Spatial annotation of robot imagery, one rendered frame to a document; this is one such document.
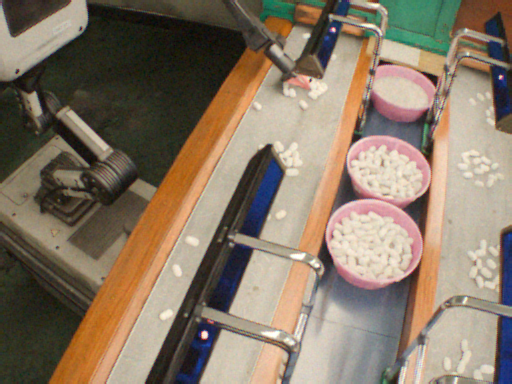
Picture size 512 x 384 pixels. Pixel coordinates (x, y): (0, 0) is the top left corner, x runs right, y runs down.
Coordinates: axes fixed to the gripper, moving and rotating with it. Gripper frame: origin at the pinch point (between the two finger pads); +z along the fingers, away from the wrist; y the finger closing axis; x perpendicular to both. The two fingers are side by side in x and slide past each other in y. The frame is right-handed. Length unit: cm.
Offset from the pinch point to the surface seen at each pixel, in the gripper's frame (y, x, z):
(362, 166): -29.2, -14.2, 20.6
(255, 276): -76, -2, 6
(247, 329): -108, -35, -12
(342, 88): 7.2, -5.9, 10.3
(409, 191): -34, -25, 32
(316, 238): -62, -11, 14
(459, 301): -93, -56, 12
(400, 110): 2.7, -20.6, 26.8
